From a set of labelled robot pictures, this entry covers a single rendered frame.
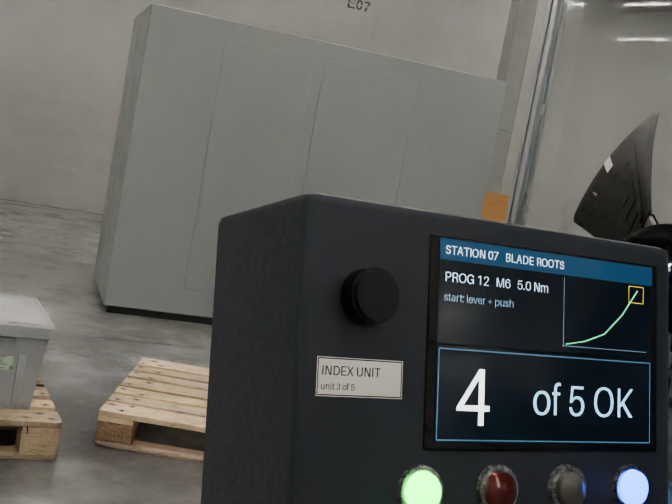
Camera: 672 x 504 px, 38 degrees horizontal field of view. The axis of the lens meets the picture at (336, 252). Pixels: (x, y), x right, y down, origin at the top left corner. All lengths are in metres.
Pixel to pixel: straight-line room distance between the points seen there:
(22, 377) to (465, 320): 3.36
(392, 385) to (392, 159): 6.45
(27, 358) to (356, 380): 3.34
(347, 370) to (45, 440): 3.32
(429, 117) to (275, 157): 1.16
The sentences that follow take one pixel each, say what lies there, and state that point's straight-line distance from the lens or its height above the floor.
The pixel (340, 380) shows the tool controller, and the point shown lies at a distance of 0.47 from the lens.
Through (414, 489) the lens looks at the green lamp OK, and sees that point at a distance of 0.49.
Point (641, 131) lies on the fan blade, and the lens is 1.62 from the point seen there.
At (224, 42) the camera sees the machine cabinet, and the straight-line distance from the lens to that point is 6.62.
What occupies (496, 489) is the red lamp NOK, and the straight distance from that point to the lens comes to 0.53.
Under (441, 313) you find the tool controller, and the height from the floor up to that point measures 1.20.
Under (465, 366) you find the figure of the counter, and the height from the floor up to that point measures 1.18.
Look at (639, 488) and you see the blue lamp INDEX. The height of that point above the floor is 1.12.
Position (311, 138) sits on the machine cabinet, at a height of 1.38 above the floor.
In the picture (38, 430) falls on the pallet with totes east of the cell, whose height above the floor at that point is 0.11.
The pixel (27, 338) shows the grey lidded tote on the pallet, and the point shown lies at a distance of 3.77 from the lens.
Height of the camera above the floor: 1.27
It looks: 5 degrees down
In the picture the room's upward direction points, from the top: 10 degrees clockwise
